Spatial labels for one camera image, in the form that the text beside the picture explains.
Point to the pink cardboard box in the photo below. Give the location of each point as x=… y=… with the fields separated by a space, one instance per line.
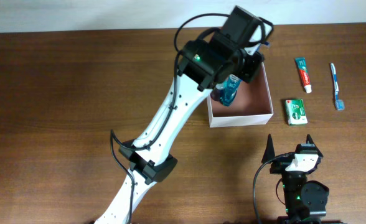
x=251 y=106

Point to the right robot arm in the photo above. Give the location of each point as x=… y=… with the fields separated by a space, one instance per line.
x=305 y=200

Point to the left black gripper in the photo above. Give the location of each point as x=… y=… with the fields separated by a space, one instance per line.
x=253 y=70

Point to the green Dettol soap box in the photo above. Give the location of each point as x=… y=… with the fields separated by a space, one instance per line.
x=295 y=112

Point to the red green toothpaste tube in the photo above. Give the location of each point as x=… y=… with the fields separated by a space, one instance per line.
x=302 y=69

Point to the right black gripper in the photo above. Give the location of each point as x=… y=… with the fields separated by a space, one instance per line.
x=282 y=168

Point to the blue white toothbrush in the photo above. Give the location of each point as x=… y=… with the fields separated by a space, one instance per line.
x=339 y=104

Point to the foam soap pump bottle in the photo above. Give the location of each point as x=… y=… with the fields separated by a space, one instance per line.
x=215 y=94

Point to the teal mouthwash bottle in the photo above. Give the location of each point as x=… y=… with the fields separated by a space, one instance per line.
x=229 y=90

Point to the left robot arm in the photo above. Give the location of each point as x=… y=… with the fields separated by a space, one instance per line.
x=199 y=66

